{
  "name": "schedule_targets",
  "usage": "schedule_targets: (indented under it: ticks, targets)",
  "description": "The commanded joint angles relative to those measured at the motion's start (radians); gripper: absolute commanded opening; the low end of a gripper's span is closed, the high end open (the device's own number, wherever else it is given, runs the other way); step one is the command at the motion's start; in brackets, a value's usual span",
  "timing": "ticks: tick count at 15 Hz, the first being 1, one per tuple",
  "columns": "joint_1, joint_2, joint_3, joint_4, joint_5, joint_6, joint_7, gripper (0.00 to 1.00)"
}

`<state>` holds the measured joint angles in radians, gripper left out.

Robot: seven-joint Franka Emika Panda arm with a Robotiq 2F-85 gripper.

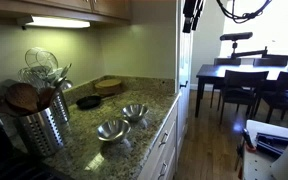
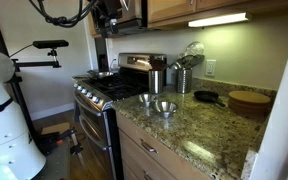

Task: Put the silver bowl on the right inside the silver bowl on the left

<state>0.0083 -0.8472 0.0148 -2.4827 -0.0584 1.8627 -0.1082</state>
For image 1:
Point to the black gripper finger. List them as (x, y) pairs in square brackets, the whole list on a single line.
[(197, 15), (188, 16)]

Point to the silver metal bowl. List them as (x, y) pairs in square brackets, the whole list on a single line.
[(113, 130), (134, 111)]

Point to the dark wooden dining chair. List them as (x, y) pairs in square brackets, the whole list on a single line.
[(287, 96), (244, 86), (227, 61), (270, 62)]

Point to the dark wooden dining table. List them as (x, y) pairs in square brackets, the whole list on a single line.
[(217, 71)]

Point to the wooden upper kitchen cabinets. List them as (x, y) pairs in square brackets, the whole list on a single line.
[(110, 6)]

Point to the round wooden board stack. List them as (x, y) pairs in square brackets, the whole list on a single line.
[(108, 87)]

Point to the under-cabinet strip light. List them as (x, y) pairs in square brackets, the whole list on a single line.
[(57, 22)]

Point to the black cast iron skillet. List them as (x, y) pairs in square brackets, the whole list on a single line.
[(88, 102)]

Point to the black clamp with red grip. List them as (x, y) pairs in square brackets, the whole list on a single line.
[(247, 138)]

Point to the lower drawer cabinet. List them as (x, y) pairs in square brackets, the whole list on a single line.
[(164, 150)]

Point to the metal serving utensil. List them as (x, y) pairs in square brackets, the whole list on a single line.
[(64, 71)]

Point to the black and blue case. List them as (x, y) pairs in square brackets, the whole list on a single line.
[(274, 141)]

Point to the small perforated steel utensil holder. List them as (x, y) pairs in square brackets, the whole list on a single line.
[(61, 108)]

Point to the small wooden spoon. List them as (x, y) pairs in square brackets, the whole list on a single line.
[(45, 95)]

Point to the robot mounting table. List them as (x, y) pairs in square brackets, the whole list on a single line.
[(257, 166)]

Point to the large wooden spoon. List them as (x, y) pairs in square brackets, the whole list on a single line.
[(22, 96)]

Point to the large perforated steel utensil holder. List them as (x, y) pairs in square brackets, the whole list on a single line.
[(40, 133)]

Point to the stainless steel gas stove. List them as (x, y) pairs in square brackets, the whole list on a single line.
[(4, 163)]

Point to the black stereo camera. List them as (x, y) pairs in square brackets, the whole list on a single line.
[(236, 36)]

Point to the black camera stand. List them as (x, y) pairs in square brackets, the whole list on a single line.
[(247, 53)]

